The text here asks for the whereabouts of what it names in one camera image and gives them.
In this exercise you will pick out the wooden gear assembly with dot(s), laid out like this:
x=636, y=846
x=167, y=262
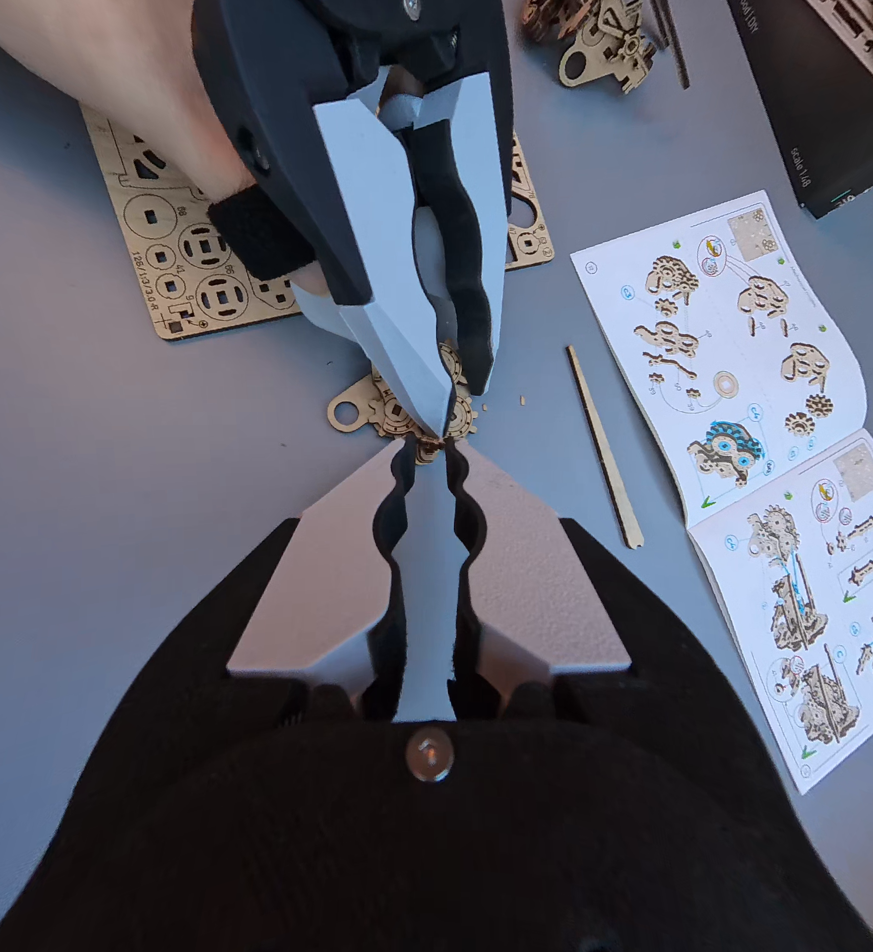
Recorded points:
x=355, y=413

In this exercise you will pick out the black product box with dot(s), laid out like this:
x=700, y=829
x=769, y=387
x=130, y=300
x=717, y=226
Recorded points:
x=801, y=111

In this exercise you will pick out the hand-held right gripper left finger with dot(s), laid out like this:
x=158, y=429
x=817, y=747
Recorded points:
x=317, y=595

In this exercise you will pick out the wooden laser-cut parts sheet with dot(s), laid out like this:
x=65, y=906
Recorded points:
x=183, y=245

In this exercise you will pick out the dark wooden model mechanism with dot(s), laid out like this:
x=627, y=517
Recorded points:
x=600, y=59

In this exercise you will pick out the tapered wooden stick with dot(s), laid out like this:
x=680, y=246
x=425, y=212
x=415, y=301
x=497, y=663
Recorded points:
x=604, y=446

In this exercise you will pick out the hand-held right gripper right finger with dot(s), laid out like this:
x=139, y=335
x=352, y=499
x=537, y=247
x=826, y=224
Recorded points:
x=533, y=587

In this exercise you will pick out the white instruction booklet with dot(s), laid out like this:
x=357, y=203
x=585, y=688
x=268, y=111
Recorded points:
x=741, y=372

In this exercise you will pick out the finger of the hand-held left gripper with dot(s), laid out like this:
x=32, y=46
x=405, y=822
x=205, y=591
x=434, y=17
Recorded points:
x=384, y=260
x=492, y=186

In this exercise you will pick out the grey desk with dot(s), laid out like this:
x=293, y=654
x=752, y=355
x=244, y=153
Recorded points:
x=109, y=446

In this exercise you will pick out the person's left hand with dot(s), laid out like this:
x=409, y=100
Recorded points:
x=146, y=89

